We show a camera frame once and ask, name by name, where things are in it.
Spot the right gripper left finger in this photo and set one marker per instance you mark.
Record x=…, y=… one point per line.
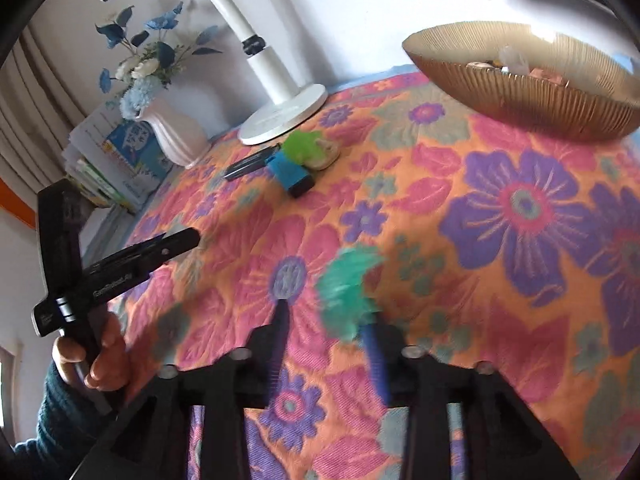
x=150, y=437

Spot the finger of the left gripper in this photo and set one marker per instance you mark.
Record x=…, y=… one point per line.
x=139, y=260

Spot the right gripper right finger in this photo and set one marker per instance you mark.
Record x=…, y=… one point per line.
x=502, y=437

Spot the dark teal sleeve forearm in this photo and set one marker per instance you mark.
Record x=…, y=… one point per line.
x=68, y=426

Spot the stack of books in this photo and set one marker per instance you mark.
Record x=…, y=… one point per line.
x=88, y=174

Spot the blue cover book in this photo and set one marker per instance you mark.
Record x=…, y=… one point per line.
x=136, y=144

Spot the white ribbed vase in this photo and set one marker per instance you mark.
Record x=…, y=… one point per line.
x=181, y=138

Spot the black rectangular stick device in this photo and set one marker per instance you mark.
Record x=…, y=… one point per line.
x=251, y=163

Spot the blue rectangular box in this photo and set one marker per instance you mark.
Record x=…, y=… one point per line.
x=295, y=179

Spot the floral orange pink tablecloth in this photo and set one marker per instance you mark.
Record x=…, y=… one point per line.
x=497, y=245

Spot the bright green frog toy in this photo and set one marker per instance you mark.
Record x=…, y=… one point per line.
x=302, y=146

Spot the blue white artificial flowers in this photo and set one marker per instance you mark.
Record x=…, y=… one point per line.
x=151, y=61

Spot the beige small toy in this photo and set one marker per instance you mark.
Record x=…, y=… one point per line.
x=324, y=154

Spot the amber ribbed glass bowl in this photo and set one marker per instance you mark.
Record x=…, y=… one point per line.
x=600, y=102

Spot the small items inside bowl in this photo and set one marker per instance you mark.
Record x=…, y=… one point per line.
x=511, y=61

